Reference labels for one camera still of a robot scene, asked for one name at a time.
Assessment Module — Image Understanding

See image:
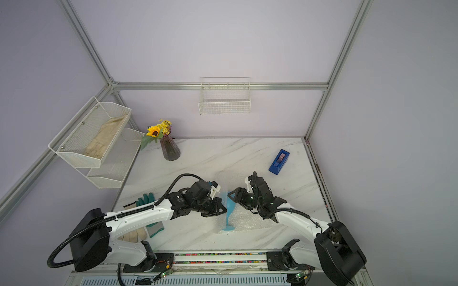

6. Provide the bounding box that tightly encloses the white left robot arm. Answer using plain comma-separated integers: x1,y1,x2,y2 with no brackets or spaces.
70,181,227,272

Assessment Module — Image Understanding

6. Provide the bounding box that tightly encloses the blue tape dispenser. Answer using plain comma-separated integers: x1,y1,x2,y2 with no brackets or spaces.
268,149,290,175

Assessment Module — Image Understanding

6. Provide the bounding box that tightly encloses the white mesh upper shelf bin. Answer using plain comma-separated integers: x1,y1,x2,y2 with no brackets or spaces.
48,97,131,169

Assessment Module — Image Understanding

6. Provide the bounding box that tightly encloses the dark ribbed vase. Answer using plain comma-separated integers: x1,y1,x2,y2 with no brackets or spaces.
159,129,181,162

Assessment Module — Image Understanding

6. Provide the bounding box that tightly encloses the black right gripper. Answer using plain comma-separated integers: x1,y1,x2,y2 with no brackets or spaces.
229,186,264,209

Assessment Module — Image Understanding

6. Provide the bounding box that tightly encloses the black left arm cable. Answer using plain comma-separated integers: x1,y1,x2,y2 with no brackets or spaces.
47,173,205,269

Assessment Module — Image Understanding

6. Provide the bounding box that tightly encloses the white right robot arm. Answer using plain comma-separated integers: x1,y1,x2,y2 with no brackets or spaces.
227,173,367,286

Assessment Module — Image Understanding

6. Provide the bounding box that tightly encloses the green glove on table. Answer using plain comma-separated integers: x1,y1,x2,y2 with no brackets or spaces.
135,192,165,239

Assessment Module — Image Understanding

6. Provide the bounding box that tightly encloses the clear bubble wrap sheet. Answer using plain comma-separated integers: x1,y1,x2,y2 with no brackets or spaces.
210,171,287,233

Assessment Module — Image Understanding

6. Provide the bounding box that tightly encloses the white wire wall basket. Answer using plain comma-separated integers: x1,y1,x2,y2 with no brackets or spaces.
198,77,252,115

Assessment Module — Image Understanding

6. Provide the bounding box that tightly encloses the white mesh shelf bin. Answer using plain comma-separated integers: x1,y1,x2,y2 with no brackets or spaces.
48,97,131,169
86,128,144,189

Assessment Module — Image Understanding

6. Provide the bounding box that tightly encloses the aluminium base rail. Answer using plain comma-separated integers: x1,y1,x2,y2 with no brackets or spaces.
64,247,375,286

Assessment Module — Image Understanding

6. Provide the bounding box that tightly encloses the beige glove on table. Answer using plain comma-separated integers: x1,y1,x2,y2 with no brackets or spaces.
117,201,149,244

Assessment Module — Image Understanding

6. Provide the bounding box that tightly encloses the beige glove in bin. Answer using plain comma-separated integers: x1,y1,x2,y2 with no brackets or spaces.
83,115,127,159

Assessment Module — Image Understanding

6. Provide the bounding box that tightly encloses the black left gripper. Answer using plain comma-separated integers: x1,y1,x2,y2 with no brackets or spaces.
193,197,228,218

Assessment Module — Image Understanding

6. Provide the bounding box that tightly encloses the aluminium frame post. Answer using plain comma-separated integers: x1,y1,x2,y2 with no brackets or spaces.
304,0,373,143

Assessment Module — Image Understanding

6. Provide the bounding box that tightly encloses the yellow sunflower bouquet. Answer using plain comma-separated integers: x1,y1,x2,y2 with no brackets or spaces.
140,120,172,150

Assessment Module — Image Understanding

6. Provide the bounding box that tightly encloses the white mesh lower shelf bin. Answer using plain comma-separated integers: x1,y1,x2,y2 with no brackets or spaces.
86,128,144,189

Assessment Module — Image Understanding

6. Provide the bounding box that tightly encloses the blue wine glass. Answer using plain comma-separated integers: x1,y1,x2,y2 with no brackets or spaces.
222,194,236,231

